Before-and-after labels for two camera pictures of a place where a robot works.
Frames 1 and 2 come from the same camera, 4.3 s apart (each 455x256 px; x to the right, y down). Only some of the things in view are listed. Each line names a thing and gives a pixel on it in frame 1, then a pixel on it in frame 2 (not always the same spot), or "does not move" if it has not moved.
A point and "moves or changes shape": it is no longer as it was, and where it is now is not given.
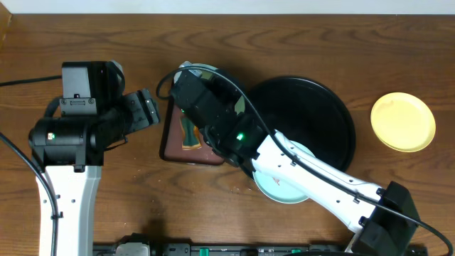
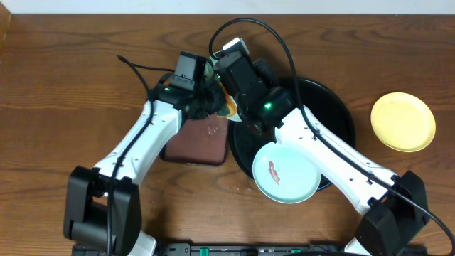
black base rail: [144, 248] does not move
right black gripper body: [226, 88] -> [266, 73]
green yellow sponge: [190, 135] moves or changes shape
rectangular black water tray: [171, 146] does not move
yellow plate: [403, 121] does not move
